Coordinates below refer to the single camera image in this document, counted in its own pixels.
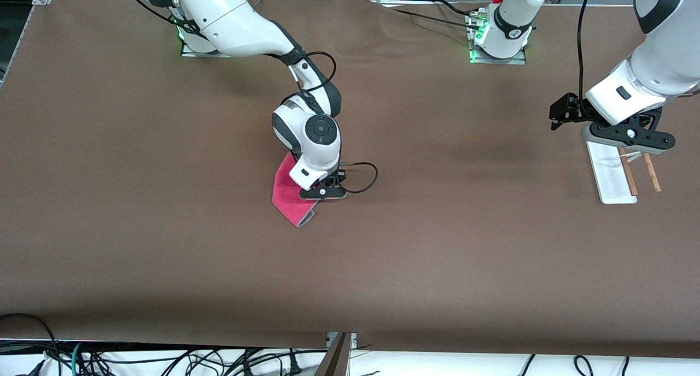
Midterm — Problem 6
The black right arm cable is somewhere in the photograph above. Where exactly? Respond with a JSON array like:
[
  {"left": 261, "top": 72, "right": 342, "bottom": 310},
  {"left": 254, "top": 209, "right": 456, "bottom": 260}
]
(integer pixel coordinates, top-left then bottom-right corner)
[{"left": 295, "top": 51, "right": 379, "bottom": 194}]

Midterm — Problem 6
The brown table post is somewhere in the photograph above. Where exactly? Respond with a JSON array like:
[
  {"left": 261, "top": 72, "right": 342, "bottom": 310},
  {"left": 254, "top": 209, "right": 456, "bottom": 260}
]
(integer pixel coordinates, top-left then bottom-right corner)
[{"left": 314, "top": 332, "right": 353, "bottom": 376}]

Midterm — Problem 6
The pink towel with grey back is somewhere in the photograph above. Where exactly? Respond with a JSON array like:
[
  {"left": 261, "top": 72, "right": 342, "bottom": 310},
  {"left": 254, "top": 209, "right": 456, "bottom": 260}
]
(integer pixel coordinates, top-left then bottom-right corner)
[{"left": 272, "top": 152, "right": 317, "bottom": 228}]

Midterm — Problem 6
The white rack base plate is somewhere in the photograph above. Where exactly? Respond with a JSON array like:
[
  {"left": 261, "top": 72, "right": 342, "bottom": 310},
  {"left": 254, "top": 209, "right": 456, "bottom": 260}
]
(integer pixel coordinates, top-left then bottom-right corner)
[{"left": 586, "top": 141, "right": 638, "bottom": 204}]

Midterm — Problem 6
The brown table cover sheet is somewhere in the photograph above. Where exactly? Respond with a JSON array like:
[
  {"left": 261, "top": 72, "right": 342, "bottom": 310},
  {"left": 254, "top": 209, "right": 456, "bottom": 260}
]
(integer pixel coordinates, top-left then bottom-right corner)
[{"left": 0, "top": 0, "right": 700, "bottom": 360}]

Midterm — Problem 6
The thick black cable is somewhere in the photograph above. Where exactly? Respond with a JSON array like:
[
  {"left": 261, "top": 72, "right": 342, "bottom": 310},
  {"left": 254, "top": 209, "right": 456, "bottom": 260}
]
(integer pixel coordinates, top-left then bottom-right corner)
[{"left": 0, "top": 313, "right": 58, "bottom": 376}]

